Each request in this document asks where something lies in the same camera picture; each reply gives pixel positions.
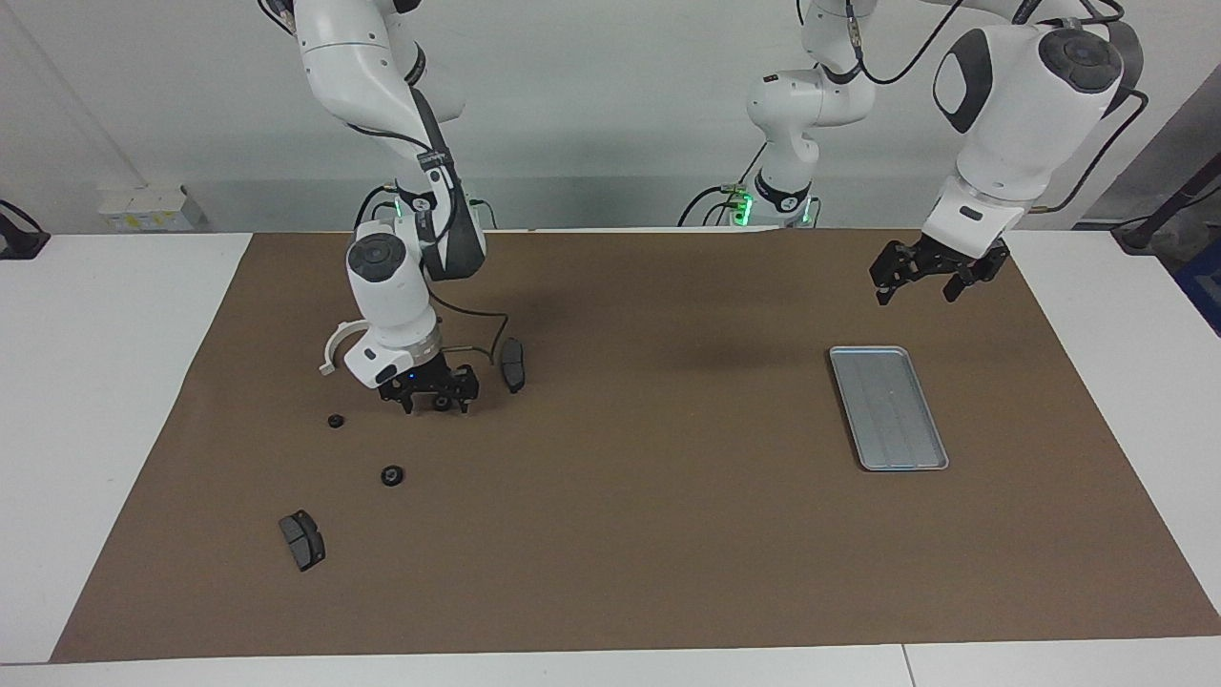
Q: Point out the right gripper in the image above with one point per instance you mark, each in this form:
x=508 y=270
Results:
x=415 y=377

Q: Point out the dark grey brake pad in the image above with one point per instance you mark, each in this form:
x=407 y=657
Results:
x=513 y=364
x=302 y=540

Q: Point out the grey metal tray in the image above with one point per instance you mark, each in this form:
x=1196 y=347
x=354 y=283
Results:
x=889 y=408

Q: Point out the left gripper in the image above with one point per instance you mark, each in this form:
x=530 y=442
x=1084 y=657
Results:
x=954 y=260

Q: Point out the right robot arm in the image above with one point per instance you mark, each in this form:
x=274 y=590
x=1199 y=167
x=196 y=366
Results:
x=382 y=277

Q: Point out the white wall socket box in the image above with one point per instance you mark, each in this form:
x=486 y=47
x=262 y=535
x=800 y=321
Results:
x=148 y=210

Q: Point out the blue box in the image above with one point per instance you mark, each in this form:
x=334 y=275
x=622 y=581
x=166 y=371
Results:
x=1204 y=286

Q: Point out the black stand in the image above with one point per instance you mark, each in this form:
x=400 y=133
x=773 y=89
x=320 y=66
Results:
x=19 y=239
x=1159 y=215

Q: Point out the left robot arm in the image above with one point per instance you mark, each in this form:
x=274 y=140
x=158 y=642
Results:
x=1011 y=105

